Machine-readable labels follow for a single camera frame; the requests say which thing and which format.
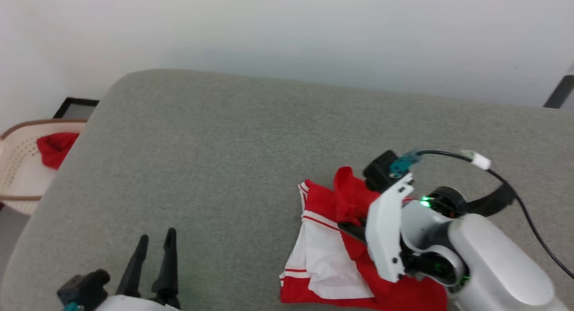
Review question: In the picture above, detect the right cable white label tag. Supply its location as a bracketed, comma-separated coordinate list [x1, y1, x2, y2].
[461, 149, 491, 170]

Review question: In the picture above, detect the black slanted post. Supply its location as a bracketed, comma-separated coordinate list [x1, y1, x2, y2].
[544, 74, 574, 109]

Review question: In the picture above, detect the red Bulls 23 jersey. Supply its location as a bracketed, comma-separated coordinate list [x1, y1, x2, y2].
[279, 166, 449, 311]

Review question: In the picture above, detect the black floor edge strip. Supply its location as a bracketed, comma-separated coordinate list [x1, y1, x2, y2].
[53, 97, 100, 119]

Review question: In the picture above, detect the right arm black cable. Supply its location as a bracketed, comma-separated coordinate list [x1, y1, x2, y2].
[415, 150, 574, 280]

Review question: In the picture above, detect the right teal cable connector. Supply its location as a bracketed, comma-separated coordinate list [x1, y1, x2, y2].
[388, 150, 422, 178]

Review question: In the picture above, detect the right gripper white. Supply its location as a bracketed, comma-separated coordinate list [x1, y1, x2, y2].
[337, 173, 415, 283]

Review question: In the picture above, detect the red cloth in basket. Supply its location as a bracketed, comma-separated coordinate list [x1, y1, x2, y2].
[36, 132, 80, 170]

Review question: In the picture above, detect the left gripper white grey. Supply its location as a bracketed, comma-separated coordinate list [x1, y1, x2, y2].
[92, 228, 181, 311]

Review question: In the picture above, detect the cream plastic laundry basket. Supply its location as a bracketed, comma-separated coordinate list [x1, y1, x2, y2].
[0, 119, 88, 216]

